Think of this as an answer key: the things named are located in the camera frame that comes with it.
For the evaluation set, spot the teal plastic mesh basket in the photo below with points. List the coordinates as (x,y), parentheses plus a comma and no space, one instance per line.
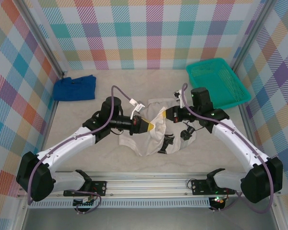
(220,81)

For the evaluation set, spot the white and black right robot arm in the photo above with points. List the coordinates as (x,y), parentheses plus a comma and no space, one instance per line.
(235,141)

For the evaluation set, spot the white t-shirt with black print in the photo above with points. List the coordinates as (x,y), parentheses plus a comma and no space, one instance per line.
(146,143)

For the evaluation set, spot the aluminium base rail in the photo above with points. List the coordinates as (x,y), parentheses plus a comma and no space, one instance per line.
(146,184)

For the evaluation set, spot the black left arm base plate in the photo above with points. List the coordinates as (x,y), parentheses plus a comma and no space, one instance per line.
(99,187)

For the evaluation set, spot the small circuit board with LED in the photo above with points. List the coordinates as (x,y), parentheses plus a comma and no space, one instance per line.
(218,200)

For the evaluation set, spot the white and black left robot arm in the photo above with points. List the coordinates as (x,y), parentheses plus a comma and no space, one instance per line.
(67,146)

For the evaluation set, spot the blue folded cloth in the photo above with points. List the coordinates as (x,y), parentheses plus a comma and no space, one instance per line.
(72,88)

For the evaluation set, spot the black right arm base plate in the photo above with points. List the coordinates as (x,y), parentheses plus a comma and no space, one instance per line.
(196,187)

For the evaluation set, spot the aluminium frame post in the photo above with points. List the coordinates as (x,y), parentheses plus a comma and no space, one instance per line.
(43,38)
(251,36)

